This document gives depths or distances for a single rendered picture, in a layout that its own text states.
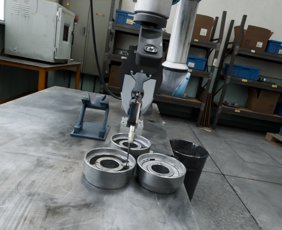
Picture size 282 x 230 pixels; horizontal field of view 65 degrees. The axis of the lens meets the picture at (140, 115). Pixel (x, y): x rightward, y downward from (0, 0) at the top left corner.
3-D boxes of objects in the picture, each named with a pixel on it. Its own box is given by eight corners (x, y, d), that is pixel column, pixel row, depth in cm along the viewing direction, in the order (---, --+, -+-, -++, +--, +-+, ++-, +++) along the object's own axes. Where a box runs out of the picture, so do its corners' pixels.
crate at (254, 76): (247, 79, 431) (251, 68, 426) (257, 81, 395) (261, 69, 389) (221, 74, 429) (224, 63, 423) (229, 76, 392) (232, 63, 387)
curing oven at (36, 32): (59, 66, 247) (64, 4, 230) (3, 56, 244) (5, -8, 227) (74, 64, 306) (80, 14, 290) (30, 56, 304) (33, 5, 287)
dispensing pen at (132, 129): (119, 161, 44) (133, 86, 50) (119, 164, 48) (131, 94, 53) (130, 163, 44) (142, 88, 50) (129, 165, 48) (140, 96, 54)
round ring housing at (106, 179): (94, 196, 39) (98, 176, 38) (74, 167, 47) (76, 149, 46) (142, 185, 45) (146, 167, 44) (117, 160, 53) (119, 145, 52)
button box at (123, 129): (141, 139, 69) (143, 125, 68) (118, 136, 69) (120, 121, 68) (141, 131, 77) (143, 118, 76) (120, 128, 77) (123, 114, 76)
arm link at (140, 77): (132, 86, 111) (137, 59, 107) (158, 92, 108) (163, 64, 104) (124, 88, 100) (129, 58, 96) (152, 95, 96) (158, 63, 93)
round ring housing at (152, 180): (191, 193, 45) (196, 176, 44) (145, 198, 41) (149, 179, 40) (167, 167, 55) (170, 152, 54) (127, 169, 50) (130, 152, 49)
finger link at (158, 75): (160, 97, 50) (164, 57, 48) (160, 98, 49) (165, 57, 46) (139, 95, 50) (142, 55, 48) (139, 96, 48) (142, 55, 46)
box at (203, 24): (211, 41, 374) (217, 17, 364) (178, 35, 376) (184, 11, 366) (207, 43, 408) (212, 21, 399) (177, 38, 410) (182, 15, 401)
